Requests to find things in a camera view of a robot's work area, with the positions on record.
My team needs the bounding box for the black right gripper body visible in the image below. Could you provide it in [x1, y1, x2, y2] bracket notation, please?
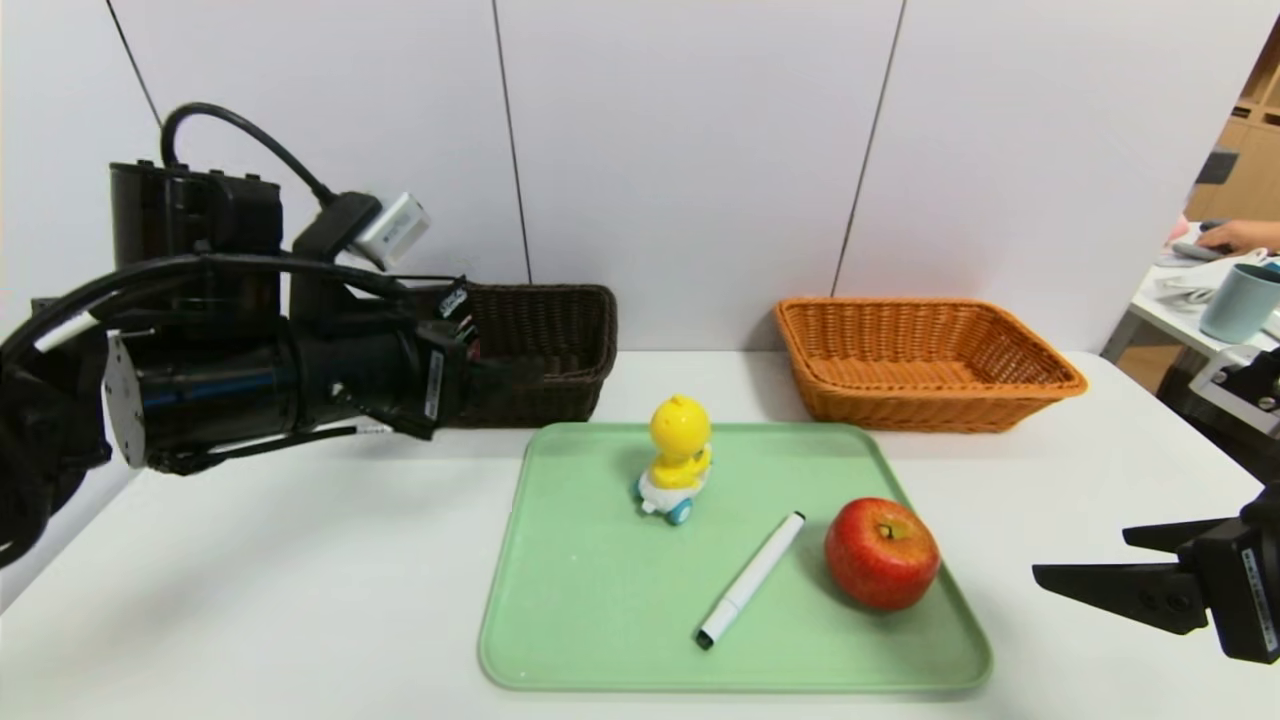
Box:
[1191, 480, 1280, 665]

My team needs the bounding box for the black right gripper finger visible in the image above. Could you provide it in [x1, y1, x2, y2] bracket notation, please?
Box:
[1031, 557, 1210, 636]
[1122, 516, 1236, 554]

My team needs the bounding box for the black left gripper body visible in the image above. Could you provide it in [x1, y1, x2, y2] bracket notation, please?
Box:
[291, 319, 475, 441]

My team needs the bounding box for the yellow duck toy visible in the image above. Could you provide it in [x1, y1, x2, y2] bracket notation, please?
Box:
[635, 394, 714, 526]

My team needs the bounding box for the red apple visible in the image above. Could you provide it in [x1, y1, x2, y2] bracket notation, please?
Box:
[823, 497, 942, 612]

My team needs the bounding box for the white marker pen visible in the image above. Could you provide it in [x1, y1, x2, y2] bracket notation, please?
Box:
[695, 511, 806, 650]

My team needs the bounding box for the dark brown wicker basket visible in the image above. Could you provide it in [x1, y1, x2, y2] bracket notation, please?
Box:
[465, 285, 619, 429]

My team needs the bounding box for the orange wicker basket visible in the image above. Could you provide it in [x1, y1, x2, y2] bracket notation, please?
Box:
[773, 297, 1088, 434]

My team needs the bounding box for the bare human hand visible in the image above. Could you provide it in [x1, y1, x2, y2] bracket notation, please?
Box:
[1195, 219, 1265, 254]

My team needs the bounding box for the dark wicker bin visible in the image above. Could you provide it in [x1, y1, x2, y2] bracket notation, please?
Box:
[1158, 350, 1280, 486]

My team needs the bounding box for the white side table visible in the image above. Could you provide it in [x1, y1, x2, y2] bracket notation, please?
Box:
[1100, 235, 1280, 371]

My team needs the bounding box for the grey blue plastic cup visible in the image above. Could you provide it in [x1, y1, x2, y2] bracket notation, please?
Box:
[1200, 264, 1280, 346]

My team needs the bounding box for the white paper stack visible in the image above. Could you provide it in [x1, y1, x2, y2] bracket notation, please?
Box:
[1155, 262, 1217, 306]

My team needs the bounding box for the light green plastic tray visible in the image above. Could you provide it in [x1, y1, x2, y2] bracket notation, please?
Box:
[478, 422, 993, 693]

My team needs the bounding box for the light wooden shelf unit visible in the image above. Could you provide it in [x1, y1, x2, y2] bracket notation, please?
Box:
[1180, 15, 1280, 226]

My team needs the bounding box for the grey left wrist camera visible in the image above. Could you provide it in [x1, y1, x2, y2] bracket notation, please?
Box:
[350, 192, 433, 271]

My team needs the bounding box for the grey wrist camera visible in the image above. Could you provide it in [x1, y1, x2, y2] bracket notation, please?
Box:
[1188, 345, 1280, 438]
[350, 192, 433, 271]

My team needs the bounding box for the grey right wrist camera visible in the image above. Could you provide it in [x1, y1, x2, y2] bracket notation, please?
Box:
[1188, 345, 1280, 438]

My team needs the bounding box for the black left camera cable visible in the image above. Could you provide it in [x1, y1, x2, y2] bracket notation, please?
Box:
[160, 102, 346, 211]

